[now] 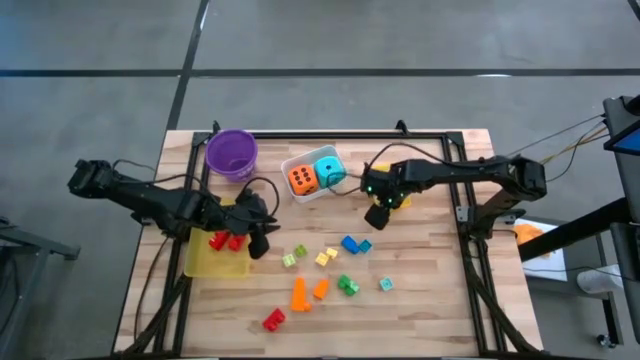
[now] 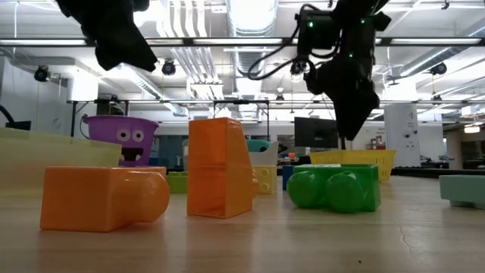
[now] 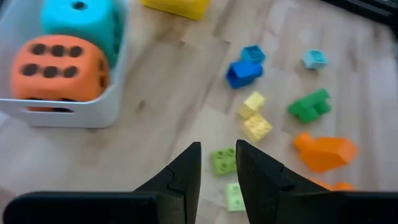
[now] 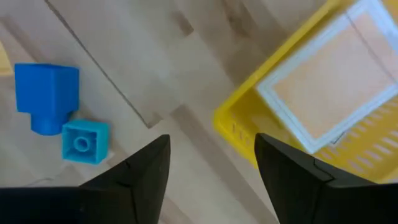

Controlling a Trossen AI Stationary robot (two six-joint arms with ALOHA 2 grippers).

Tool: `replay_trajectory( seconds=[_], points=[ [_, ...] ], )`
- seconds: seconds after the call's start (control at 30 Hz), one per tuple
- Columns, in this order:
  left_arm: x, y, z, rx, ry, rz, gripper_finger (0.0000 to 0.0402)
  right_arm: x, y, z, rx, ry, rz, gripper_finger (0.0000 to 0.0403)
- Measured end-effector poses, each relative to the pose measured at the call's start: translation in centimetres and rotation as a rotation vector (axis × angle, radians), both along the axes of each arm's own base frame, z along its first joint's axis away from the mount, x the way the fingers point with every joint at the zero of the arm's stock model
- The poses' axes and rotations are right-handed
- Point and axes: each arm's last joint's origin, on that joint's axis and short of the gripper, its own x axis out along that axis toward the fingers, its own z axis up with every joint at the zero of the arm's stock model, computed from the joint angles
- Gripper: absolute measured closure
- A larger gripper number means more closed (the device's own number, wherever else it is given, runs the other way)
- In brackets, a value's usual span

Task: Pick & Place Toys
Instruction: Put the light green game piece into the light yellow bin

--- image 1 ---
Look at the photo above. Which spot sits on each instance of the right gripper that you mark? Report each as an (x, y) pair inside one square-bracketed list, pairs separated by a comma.
[(387, 185)]

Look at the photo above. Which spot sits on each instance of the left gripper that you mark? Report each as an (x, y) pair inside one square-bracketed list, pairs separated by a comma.
[(250, 215)]

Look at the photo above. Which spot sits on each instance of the yellow plastic basket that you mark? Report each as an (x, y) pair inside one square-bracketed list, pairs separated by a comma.
[(404, 203)]

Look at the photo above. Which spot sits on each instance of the small red toy block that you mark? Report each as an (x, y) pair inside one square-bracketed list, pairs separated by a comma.
[(237, 243), (218, 240)]

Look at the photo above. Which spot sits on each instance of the pale green toy block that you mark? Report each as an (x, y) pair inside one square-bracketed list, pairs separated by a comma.
[(288, 260)]

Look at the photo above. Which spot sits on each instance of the orange foam dice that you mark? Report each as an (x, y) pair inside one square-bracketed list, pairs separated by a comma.
[(303, 180)]

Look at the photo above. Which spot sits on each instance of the teal foam dice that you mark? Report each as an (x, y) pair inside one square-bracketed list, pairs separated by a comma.
[(329, 172)]

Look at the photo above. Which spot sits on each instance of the teal toy block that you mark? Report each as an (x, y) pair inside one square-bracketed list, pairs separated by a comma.
[(365, 246), (386, 284)]

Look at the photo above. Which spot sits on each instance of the yellow translucent container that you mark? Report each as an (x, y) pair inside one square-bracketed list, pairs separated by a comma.
[(215, 265)]

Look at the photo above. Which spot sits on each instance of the blue toy block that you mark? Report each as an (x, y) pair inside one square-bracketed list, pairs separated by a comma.
[(350, 244)]

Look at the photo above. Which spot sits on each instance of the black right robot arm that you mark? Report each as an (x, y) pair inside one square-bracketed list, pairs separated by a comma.
[(460, 170)]

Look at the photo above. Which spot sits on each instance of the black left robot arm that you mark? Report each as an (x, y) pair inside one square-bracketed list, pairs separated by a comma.
[(140, 197)]

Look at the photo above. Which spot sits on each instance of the white plastic bin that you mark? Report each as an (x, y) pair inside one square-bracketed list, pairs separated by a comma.
[(291, 192)]

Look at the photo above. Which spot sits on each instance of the lime green toy block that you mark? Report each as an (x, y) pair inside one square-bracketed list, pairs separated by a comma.
[(300, 250)]

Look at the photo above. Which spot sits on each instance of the black table clamp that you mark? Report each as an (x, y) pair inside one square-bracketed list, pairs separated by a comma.
[(215, 127), (401, 126)]

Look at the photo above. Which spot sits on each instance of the long orange toy block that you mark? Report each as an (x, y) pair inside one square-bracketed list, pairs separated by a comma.
[(299, 295)]

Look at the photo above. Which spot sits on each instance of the short orange toy block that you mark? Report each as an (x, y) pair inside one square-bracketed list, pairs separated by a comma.
[(321, 289)]

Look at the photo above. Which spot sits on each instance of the purple monster face bucket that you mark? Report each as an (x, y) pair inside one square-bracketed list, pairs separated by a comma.
[(230, 150)]

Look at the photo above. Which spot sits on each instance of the large red toy block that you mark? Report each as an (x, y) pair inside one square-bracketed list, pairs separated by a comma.
[(274, 320)]

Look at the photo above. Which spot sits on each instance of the orange cloth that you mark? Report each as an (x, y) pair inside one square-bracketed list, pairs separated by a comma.
[(529, 233)]

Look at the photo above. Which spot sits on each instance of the white tray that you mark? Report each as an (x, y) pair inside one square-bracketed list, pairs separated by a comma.
[(550, 265)]

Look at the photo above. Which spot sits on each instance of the black stand beam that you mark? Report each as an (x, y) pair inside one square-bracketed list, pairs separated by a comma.
[(575, 231)]

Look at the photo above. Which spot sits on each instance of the grey metal stand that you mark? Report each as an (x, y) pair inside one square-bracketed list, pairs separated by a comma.
[(45, 246)]

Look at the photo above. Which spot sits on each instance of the grey equipment cart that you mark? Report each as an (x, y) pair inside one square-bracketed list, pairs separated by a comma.
[(627, 175)]

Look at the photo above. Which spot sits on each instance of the blue screen monitor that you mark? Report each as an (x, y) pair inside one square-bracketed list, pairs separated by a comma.
[(627, 144)]

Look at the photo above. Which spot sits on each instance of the black caster wheel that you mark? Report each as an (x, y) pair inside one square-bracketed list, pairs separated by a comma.
[(606, 341)]

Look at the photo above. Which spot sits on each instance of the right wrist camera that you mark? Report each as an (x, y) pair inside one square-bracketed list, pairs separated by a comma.
[(377, 218)]

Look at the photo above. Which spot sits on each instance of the grey metal bracket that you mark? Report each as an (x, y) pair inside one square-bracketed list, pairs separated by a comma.
[(463, 214)]

